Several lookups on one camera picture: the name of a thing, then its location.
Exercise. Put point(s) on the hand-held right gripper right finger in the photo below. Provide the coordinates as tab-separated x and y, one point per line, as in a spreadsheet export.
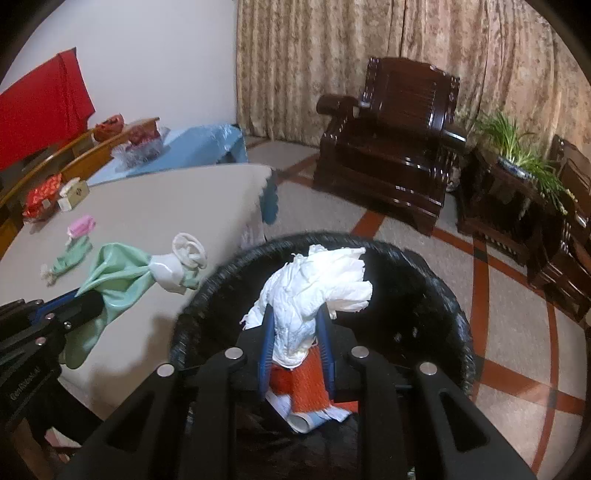
328	350

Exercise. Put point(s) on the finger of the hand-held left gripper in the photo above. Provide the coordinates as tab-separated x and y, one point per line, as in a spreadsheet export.
18	314
85	304

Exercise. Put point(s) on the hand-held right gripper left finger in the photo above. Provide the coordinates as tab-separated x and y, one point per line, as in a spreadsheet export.
267	350

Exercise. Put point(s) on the orange bubble wrap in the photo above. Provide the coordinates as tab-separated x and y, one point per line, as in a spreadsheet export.
307	387

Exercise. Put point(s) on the green plastic bag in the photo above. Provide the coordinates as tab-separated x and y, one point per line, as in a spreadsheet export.
120	272

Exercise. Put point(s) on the white paper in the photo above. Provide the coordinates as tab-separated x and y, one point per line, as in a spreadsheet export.
304	290

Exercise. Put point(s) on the white and blue paper cup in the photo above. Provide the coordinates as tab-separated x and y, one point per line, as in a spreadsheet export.
300	422

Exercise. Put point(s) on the black trash bin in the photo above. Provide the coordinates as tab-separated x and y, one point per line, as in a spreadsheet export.
415	314

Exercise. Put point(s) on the small green cloth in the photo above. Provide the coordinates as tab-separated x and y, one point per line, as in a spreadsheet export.
74	256

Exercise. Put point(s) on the pink face mask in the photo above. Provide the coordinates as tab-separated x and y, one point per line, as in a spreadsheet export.
82	226

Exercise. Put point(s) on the white plastic wrapper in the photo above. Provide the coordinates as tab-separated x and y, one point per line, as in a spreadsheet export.
173	277

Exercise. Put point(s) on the tissue box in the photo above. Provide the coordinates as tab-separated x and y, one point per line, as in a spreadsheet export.
73	196

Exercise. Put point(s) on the red patterned packet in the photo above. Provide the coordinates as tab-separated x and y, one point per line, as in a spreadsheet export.
42	196

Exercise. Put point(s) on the rolled white plastic piece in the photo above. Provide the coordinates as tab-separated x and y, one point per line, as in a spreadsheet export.
189	249

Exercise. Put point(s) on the wooden television cabinet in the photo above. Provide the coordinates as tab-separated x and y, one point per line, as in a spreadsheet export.
78	157

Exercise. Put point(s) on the teal cloth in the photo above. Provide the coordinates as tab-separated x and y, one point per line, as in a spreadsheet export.
269	198

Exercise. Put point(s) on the glass fruit bowl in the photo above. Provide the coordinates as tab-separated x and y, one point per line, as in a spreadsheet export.
138	154

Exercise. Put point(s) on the red plastic bag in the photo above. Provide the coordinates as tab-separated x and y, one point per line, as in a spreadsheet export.
110	128

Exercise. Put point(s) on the large dark red apple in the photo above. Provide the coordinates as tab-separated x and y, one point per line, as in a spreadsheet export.
143	135

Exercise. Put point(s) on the blue covered table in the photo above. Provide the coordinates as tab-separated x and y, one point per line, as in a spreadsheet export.
194	147

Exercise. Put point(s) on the red cloth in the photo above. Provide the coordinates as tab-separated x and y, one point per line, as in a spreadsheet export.
41	110

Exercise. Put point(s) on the dark wooden armchair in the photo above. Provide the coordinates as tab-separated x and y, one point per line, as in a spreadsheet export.
392	152
568	230

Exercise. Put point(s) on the dark wooden side table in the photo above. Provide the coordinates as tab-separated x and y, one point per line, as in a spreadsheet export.
494	217

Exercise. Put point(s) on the green potted plant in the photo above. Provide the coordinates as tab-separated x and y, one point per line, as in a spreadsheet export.
512	143

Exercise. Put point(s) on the beige patterned curtain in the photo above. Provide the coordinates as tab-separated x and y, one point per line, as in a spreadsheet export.
323	55

